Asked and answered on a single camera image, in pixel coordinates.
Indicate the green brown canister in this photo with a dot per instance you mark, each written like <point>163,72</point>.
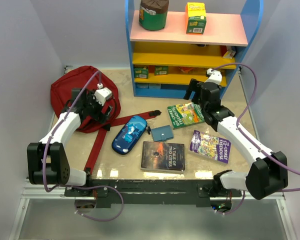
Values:
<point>153,14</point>

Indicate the green treehouse book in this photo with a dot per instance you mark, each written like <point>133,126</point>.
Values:
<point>185,115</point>

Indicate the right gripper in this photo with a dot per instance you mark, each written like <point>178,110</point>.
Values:
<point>195,86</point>

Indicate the orange green box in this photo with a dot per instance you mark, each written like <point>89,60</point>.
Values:
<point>196,18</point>

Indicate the small green box right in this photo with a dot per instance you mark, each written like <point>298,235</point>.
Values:
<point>160,70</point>

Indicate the orange snack packet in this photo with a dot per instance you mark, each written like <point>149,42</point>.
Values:
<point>185,70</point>

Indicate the blue pencil case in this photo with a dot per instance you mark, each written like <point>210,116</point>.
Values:
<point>129,135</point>

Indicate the small green box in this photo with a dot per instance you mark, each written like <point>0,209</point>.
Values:
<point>160,70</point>
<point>141,72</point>

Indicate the small green box left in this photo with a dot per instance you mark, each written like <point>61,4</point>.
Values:
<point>141,72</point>

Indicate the purple treehouse book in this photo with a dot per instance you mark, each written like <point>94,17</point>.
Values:
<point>210,147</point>

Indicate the dark tale of two cities book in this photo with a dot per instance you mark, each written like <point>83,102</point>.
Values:
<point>163,157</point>

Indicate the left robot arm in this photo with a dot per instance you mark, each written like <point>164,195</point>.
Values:
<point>47,160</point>

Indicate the red backpack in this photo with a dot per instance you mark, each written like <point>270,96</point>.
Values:
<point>61,94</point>

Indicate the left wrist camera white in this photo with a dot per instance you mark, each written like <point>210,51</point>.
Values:
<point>102,94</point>

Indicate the blue card wallet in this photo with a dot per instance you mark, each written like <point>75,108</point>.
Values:
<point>161,134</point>

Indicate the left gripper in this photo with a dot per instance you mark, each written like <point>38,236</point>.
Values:
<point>99,116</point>

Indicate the red white small box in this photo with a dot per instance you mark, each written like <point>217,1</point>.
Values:
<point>228,54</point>

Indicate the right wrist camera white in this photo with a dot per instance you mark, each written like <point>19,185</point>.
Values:
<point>213,76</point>

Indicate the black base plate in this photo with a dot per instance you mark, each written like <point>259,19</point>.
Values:
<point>152,192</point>

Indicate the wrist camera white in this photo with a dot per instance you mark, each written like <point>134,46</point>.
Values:
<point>213,76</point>
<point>102,94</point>

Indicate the blue colourful shelf unit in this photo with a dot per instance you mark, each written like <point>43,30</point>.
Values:
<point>174,48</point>

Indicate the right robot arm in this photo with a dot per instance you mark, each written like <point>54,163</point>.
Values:
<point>267,169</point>

